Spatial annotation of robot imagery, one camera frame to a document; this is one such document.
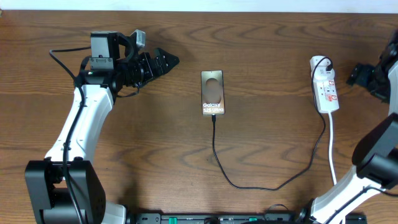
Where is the gold Galaxy smartphone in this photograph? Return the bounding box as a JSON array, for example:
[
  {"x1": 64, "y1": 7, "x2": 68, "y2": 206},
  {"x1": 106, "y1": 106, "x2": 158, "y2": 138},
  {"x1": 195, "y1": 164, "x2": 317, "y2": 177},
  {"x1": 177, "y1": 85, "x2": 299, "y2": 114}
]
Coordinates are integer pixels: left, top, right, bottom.
[{"x1": 201, "y1": 70, "x2": 225, "y2": 116}]

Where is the black USB charger cable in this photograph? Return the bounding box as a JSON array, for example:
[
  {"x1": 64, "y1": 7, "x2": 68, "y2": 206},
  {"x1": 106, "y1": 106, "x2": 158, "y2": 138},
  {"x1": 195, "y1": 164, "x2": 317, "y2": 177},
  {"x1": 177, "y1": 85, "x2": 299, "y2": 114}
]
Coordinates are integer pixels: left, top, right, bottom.
[{"x1": 211, "y1": 55, "x2": 334, "y2": 191}]

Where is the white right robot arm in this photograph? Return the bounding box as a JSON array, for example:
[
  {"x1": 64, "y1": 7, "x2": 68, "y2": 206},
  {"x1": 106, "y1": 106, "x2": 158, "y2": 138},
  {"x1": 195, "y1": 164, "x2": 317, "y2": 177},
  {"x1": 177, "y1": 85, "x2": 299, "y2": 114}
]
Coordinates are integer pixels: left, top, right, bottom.
[{"x1": 295, "y1": 34, "x2": 397, "y2": 223}]

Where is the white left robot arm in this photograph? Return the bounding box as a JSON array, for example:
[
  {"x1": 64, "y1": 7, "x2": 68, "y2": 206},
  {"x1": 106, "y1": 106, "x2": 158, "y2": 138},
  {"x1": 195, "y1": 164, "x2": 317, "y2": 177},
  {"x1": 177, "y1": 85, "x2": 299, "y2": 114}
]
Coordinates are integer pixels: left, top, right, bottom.
[{"x1": 25, "y1": 30, "x2": 179, "y2": 223}]

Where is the white USB charger plug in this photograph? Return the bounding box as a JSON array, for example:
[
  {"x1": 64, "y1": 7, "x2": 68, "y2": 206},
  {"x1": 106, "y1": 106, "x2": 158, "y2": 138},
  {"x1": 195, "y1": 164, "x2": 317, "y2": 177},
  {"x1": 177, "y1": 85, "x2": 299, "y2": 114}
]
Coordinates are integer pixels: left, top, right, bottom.
[{"x1": 318, "y1": 64, "x2": 334, "y2": 79}]

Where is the white power strip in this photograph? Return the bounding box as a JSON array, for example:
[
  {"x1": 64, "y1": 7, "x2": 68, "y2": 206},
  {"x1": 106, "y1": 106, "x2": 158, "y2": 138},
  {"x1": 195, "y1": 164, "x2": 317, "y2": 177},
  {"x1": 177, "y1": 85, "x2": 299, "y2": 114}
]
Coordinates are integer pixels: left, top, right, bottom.
[{"x1": 310, "y1": 55, "x2": 339, "y2": 114}]

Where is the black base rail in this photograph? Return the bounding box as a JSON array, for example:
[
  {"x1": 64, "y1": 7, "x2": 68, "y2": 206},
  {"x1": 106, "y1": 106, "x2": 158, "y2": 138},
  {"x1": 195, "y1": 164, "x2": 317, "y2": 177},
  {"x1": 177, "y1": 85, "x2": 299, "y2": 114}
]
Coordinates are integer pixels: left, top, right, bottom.
[{"x1": 126, "y1": 212, "x2": 368, "y2": 224}]

